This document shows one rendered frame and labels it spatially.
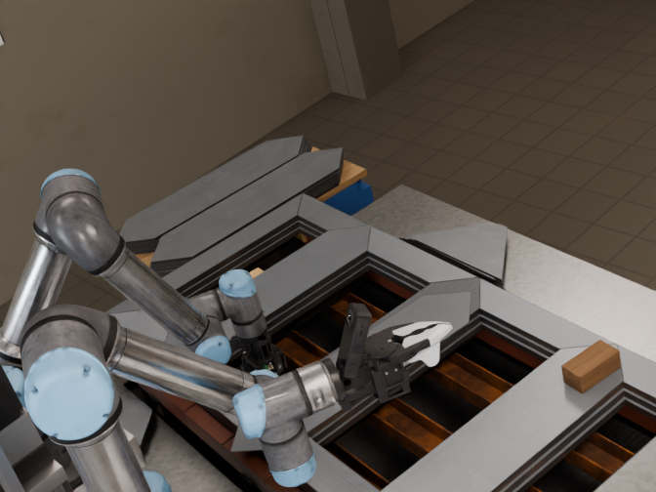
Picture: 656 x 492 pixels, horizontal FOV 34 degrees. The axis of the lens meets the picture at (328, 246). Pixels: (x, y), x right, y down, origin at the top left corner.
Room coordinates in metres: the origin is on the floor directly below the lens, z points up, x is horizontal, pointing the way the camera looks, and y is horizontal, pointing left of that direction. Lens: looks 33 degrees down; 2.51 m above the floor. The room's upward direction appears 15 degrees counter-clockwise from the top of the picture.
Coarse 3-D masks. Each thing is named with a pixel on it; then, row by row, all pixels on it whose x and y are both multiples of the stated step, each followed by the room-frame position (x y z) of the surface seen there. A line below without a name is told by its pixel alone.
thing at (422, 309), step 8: (416, 304) 2.19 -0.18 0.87; (424, 304) 2.18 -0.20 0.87; (432, 304) 2.17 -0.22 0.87; (400, 312) 2.17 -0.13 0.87; (408, 312) 2.16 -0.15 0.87; (416, 312) 2.15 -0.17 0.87; (424, 312) 2.14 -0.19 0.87; (432, 312) 2.13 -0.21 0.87; (440, 312) 2.12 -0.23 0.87; (448, 312) 2.11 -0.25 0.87; (416, 320) 2.12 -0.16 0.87; (424, 320) 2.11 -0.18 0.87; (432, 320) 2.10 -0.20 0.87; (440, 320) 2.09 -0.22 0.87; (448, 320) 2.08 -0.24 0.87; (456, 320) 2.08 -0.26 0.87; (456, 328) 2.05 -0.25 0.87; (448, 336) 2.03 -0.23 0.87
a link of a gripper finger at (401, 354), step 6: (420, 342) 1.29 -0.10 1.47; (426, 342) 1.29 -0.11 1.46; (396, 348) 1.29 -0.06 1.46; (402, 348) 1.29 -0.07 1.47; (408, 348) 1.28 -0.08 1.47; (414, 348) 1.28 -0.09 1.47; (420, 348) 1.28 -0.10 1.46; (390, 354) 1.28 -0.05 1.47; (396, 354) 1.28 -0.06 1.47; (402, 354) 1.27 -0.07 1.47; (408, 354) 1.28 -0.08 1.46; (414, 354) 1.28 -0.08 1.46; (384, 360) 1.29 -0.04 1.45; (390, 360) 1.27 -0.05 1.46; (396, 360) 1.27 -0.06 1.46; (402, 360) 1.27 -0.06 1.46
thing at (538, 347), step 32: (288, 224) 2.76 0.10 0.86; (256, 256) 2.68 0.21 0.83; (192, 288) 2.57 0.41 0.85; (320, 288) 2.39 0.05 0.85; (416, 288) 2.30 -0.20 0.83; (448, 288) 2.21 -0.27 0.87; (288, 320) 2.32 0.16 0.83; (480, 320) 2.09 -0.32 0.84; (448, 352) 2.02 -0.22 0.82; (544, 352) 1.91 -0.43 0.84; (224, 416) 1.96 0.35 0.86; (352, 416) 1.88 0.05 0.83; (608, 416) 1.67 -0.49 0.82; (544, 448) 1.59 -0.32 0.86; (512, 480) 1.54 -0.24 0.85
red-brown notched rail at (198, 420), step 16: (160, 400) 2.19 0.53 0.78; (176, 400) 2.12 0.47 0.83; (176, 416) 2.13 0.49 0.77; (192, 416) 2.04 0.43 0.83; (208, 416) 2.03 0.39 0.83; (208, 432) 1.97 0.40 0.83; (224, 432) 1.95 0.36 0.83; (224, 448) 1.91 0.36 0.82; (240, 464) 1.85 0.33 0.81; (256, 464) 1.82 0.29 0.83; (256, 480) 1.79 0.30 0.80; (272, 480) 1.75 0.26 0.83
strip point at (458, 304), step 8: (424, 296) 2.21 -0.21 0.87; (432, 296) 2.20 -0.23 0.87; (440, 296) 2.19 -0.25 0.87; (448, 296) 2.18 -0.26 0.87; (456, 296) 2.17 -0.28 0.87; (464, 296) 2.16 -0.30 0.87; (440, 304) 2.16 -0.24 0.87; (448, 304) 2.15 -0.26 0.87; (456, 304) 2.14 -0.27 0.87; (464, 304) 2.13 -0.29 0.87; (456, 312) 2.11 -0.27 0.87; (464, 312) 2.10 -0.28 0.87; (464, 320) 2.07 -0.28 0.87
